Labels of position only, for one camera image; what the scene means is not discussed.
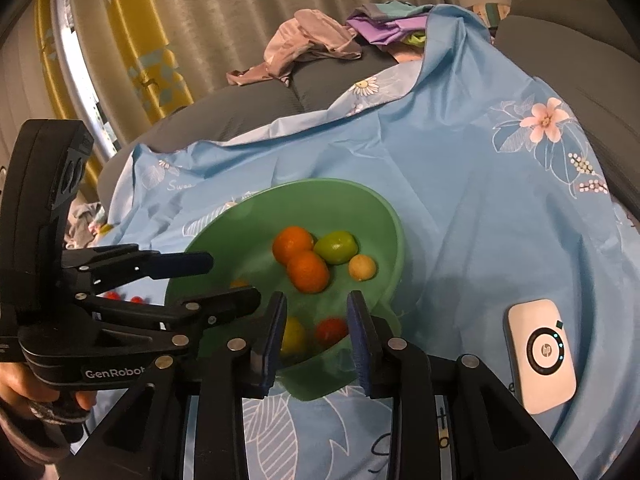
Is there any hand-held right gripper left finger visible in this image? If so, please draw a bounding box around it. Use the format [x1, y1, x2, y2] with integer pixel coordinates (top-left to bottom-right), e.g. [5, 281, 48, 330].
[60, 291, 288, 480]

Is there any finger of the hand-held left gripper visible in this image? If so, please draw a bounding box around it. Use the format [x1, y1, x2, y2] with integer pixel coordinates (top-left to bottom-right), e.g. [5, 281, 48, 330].
[62, 243, 216, 289]
[75, 286, 263, 342]

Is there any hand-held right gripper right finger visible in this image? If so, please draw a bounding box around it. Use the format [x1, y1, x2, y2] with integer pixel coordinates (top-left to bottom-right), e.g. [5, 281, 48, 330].
[346, 290, 581, 480]

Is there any green round fruit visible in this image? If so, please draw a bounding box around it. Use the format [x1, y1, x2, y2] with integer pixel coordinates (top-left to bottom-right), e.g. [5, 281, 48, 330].
[313, 230, 358, 265]
[280, 316, 307, 356]

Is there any green plastic bowl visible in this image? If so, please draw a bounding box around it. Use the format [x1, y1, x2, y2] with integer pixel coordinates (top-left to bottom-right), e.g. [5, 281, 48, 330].
[165, 178, 406, 402]

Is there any orange mandarin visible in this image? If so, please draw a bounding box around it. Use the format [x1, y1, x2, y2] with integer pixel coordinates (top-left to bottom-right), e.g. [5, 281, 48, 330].
[286, 251, 331, 294]
[272, 226, 316, 266]

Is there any person's left forearm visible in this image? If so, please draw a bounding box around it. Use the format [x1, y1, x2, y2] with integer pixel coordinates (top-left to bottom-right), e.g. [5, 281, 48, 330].
[0, 397, 86, 467]

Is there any person's left hand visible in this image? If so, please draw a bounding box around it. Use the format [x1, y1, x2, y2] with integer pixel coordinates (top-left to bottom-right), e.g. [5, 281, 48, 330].
[0, 361, 97, 413]

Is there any pile of mixed clothes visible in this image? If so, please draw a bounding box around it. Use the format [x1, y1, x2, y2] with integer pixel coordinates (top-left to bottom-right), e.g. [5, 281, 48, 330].
[67, 201, 116, 246]

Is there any blue floral cloth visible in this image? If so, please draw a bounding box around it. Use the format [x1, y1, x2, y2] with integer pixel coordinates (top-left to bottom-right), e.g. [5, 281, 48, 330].
[97, 4, 640, 480]

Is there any white pocket device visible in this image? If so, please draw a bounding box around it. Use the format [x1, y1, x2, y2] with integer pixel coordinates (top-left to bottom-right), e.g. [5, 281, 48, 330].
[504, 298, 577, 415]

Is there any yellow patterned curtain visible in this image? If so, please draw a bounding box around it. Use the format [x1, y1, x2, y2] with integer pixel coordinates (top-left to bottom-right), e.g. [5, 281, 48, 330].
[35, 0, 195, 123]

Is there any pink crumpled garment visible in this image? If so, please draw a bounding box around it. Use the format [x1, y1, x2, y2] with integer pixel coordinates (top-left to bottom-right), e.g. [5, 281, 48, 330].
[226, 9, 362, 87]

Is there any grey pleated curtain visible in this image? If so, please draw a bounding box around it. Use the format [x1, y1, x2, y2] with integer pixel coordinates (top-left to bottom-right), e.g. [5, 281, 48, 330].
[65, 0, 461, 111]

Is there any purple crumpled garment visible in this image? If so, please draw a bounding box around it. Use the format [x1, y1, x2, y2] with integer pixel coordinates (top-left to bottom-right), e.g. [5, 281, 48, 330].
[346, 2, 436, 48]

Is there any grey sofa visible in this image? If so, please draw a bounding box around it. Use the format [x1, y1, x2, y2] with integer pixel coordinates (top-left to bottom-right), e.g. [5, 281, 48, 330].
[97, 0, 640, 221]

